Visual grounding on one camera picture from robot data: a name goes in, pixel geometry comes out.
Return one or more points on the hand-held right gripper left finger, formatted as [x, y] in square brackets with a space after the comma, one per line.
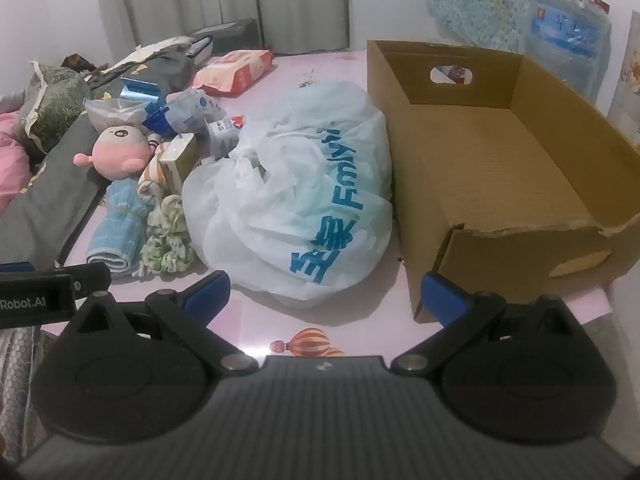
[210, 292]

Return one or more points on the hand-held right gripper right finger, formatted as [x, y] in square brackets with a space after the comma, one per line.
[440, 297]

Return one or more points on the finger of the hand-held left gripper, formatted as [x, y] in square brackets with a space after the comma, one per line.
[90, 277]

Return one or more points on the blue towel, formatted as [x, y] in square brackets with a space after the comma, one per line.
[117, 225]

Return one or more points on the green frilly cloth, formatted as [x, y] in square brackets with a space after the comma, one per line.
[167, 240]

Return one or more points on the white plastic bag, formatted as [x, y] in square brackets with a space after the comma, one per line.
[280, 185]

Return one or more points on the pink plush doll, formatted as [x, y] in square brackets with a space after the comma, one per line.
[122, 152]

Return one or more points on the brown cardboard box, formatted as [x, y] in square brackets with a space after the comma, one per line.
[500, 170]

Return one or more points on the clear bag of beige pads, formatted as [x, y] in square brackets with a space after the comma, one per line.
[112, 112]

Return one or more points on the blue white soft packet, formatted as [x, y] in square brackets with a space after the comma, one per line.
[192, 110]

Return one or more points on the honeycomb mesh mattress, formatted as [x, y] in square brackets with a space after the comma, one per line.
[20, 385]

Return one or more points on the grey quilt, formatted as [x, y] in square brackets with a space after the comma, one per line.
[55, 175]

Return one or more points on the orange striped cloth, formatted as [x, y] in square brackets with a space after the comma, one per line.
[150, 175]

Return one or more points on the green tissue pack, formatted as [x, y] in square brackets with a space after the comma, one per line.
[177, 160]

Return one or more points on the pink cloth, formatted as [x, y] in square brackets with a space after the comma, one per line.
[12, 160]

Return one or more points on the small white red pack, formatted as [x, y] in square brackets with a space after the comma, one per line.
[225, 135]

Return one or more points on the dark blue packet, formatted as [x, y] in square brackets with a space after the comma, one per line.
[157, 120]

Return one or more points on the green patterned pillow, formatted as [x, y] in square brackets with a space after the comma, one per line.
[55, 100]

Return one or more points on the blue box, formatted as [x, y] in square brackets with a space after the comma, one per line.
[140, 90]

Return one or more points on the pink wet wipes pack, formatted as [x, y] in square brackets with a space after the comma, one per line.
[235, 70]

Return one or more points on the pink printed mat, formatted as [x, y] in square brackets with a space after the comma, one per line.
[325, 67]

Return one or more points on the grey storage box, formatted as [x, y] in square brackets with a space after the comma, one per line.
[230, 35]

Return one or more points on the large water bottle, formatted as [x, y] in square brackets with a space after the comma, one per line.
[565, 45]

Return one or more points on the grey curtain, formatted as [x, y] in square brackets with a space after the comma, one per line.
[200, 0]

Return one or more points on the teal floral cloth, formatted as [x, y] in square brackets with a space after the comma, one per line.
[480, 0]

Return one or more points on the flower wall picture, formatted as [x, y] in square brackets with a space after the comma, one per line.
[625, 95]

